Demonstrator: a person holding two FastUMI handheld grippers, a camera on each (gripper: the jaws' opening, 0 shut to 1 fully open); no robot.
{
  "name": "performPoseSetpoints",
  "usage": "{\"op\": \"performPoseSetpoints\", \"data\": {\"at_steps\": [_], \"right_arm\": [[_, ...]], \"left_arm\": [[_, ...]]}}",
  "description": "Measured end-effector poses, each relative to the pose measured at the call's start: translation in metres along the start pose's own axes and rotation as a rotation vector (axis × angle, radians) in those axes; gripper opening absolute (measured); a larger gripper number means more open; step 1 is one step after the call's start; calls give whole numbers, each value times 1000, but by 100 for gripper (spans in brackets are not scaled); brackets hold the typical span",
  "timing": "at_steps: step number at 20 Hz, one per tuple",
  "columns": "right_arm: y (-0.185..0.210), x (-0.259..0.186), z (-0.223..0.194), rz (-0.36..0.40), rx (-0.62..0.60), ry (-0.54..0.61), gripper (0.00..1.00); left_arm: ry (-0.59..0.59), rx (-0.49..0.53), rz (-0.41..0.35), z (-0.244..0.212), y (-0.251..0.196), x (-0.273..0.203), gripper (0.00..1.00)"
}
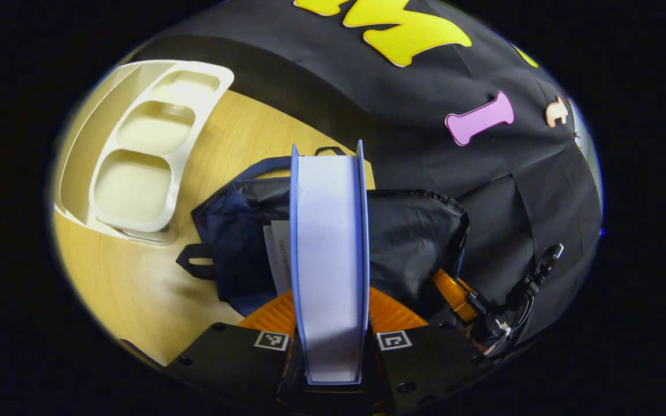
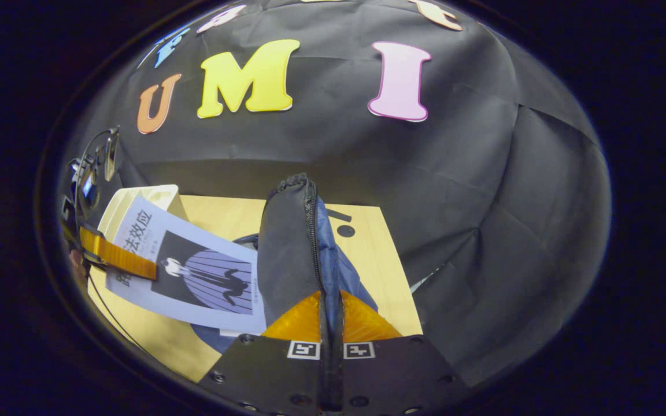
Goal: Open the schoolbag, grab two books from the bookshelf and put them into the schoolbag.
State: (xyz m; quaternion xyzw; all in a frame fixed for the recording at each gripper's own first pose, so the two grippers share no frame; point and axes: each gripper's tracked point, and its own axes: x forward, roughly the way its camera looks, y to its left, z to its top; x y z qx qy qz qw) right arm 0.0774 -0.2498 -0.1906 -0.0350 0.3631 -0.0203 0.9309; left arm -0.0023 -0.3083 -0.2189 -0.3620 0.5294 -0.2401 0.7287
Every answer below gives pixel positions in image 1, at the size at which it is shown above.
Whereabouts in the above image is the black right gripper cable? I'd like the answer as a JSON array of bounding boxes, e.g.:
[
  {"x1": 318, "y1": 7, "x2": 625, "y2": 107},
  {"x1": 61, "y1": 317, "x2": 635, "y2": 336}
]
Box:
[{"x1": 501, "y1": 257, "x2": 550, "y2": 347}]

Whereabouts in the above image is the pale blue cover book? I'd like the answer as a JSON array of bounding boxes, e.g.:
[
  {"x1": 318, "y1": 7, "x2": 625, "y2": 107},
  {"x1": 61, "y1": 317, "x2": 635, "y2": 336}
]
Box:
[{"x1": 289, "y1": 139, "x2": 371, "y2": 387}]

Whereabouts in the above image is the blue schoolbag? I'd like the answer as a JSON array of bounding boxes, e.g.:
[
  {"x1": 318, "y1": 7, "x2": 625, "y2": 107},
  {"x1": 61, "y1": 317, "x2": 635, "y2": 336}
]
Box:
[{"x1": 175, "y1": 146, "x2": 471, "y2": 320}]

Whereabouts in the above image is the cream plastic bookshelf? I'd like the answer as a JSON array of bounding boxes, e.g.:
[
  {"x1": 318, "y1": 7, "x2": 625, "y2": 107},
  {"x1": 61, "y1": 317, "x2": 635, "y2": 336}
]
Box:
[{"x1": 54, "y1": 60, "x2": 235, "y2": 247}]

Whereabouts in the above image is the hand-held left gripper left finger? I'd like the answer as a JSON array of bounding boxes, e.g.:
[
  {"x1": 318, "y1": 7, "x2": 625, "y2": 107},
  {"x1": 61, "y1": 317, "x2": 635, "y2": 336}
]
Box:
[{"x1": 167, "y1": 289, "x2": 299, "y2": 405}]

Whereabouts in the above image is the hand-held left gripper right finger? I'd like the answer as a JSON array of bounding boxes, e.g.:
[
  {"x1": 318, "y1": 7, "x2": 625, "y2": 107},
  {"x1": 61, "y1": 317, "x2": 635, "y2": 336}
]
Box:
[{"x1": 368, "y1": 286, "x2": 494, "y2": 408}]

